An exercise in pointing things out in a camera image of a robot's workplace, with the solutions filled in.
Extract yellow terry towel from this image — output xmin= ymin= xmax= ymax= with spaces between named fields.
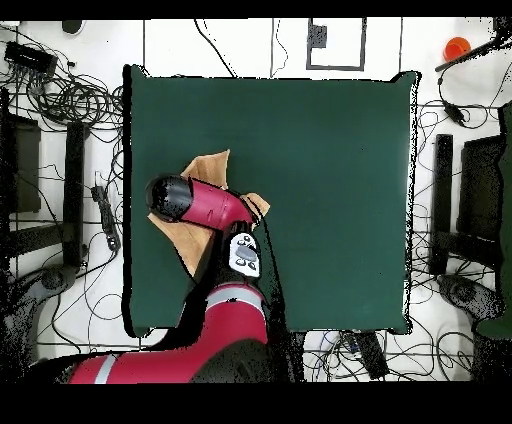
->
xmin=146 ymin=148 xmax=271 ymax=277

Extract dark grey square plate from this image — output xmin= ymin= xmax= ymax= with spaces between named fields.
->
xmin=307 ymin=24 xmax=328 ymax=49

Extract black network box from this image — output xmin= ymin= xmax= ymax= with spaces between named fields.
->
xmin=2 ymin=40 xmax=59 ymax=75

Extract dark green table cloth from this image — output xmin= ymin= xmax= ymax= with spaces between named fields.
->
xmin=121 ymin=63 xmax=421 ymax=339

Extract black flat panel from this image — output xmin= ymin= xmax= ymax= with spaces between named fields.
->
xmin=0 ymin=87 xmax=42 ymax=215
xmin=455 ymin=134 xmax=505 ymax=241

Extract orange cup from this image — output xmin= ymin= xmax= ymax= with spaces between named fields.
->
xmin=442 ymin=36 xmax=472 ymax=63

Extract black rod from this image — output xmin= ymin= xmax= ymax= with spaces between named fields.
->
xmin=434 ymin=37 xmax=512 ymax=73

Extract black chair base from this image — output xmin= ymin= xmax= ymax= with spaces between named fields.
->
xmin=435 ymin=273 xmax=506 ymax=321
xmin=0 ymin=263 xmax=87 ymax=383

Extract black cable tangle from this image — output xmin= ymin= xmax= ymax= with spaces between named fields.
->
xmin=0 ymin=23 xmax=125 ymax=133

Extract black upright bar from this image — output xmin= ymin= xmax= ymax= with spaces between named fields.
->
xmin=429 ymin=133 xmax=454 ymax=275
xmin=61 ymin=121 xmax=87 ymax=269

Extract dark oval object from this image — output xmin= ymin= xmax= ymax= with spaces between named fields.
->
xmin=60 ymin=19 xmax=86 ymax=36

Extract black power adapter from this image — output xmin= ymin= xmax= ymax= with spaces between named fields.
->
xmin=441 ymin=101 xmax=468 ymax=127

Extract black power strip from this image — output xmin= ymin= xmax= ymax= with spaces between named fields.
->
xmin=90 ymin=184 xmax=122 ymax=252
xmin=353 ymin=330 xmax=390 ymax=380

